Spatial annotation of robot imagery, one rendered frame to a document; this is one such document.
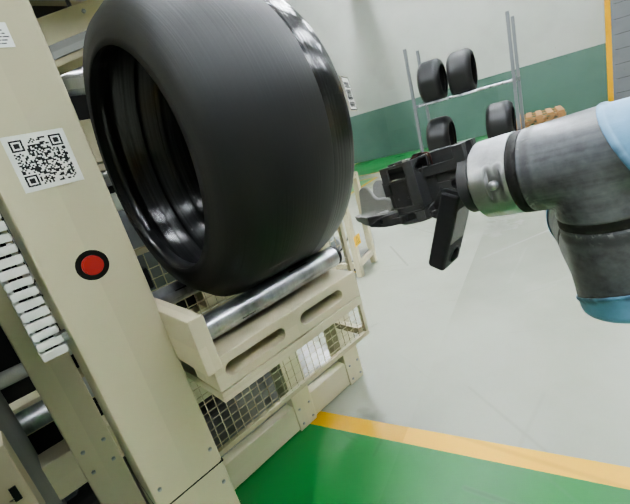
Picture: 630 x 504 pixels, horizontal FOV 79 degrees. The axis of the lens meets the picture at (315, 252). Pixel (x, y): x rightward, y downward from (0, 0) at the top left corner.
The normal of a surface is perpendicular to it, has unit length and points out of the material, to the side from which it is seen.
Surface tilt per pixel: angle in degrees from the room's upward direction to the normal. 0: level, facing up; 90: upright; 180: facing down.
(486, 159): 55
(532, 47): 90
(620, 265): 94
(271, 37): 64
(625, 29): 90
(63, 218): 90
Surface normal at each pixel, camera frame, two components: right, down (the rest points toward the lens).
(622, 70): -0.48, 0.37
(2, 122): 0.67, 0.04
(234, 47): 0.51, -0.33
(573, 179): -0.65, 0.50
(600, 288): -0.80, 0.48
